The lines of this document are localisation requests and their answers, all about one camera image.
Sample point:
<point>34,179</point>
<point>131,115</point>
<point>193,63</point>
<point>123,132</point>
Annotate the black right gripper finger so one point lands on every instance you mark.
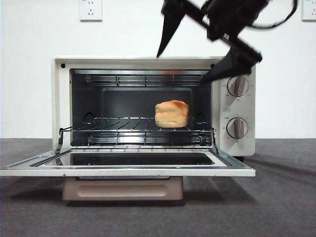
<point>172,17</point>
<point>234,65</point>

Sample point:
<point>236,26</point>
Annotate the golden bread loaf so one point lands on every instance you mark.
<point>171,114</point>

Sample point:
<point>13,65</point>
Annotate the white toaster oven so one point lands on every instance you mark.
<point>58,98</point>

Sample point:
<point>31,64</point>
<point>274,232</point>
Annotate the beige temperature knob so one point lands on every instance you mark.
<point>238,87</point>

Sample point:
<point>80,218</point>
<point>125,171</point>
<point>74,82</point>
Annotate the beige timer knob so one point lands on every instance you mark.
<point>237,128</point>

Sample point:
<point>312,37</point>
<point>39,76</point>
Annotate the white wall socket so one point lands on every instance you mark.
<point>90,12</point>
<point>308,14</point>

